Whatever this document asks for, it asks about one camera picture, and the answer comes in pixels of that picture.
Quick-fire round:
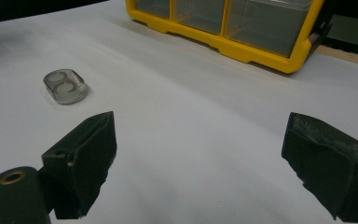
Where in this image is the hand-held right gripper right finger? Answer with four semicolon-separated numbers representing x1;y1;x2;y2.
281;111;358;224

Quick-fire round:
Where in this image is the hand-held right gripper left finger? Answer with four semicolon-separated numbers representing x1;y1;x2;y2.
41;110;118;220

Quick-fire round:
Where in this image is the small clear plastic case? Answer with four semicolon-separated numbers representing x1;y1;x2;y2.
43;68;90;105

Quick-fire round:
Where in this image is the yellow organizer box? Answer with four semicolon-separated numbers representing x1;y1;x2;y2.
124;0;335;75

